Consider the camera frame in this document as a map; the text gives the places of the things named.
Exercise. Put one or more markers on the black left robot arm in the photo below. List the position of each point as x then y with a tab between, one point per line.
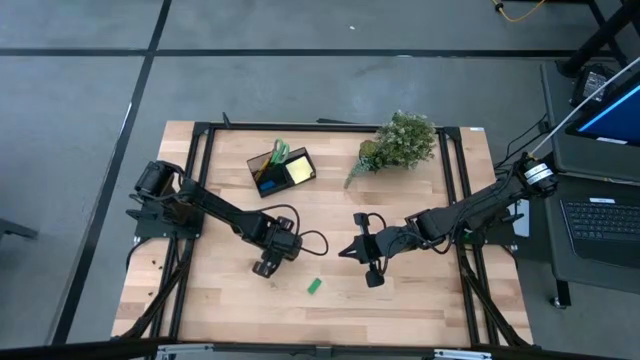
220	210

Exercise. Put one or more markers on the laptop computer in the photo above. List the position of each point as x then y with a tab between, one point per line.
555	125

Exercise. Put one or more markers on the black aluminium table frame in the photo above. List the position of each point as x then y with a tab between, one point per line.
300	126

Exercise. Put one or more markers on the grey chair leg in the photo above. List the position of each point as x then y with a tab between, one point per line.
15	229

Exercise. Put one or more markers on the white paper sheet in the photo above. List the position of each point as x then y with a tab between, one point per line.
523	222

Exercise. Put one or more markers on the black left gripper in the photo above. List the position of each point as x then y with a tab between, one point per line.
285	247

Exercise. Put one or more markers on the black stand beam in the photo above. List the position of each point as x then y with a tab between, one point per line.
595	42

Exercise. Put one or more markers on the white rod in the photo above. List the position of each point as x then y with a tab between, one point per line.
585	106

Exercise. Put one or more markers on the silver corner bracket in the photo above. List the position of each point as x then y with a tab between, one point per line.
185	351
462	355

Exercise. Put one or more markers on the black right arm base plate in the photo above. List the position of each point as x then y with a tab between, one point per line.
500	236

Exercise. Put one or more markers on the blue eraser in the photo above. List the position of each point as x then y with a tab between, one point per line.
267	186

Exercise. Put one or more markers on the black laptop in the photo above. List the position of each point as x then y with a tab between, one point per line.
600	225

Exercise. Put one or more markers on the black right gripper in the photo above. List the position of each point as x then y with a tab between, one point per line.
382	245

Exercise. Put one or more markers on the black power adapter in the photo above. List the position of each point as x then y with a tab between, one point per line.
592	81

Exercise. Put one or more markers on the yellow sticky note pad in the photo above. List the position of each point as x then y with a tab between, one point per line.
300	170

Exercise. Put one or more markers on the small trailing succulent plant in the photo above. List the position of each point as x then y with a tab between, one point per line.
370	152

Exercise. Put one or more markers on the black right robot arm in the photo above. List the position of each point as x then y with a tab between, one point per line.
475	210

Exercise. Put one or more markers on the black mesh desk organizer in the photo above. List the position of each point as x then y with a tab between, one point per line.
256	162

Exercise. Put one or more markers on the monitor with blue screen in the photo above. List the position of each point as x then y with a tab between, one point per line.
615	117

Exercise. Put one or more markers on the green eraser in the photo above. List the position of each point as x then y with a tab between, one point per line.
314	286

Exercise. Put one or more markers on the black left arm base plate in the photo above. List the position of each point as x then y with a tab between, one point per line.
150	230

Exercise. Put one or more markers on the bushy green potted plant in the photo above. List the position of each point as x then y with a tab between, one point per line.
407	137

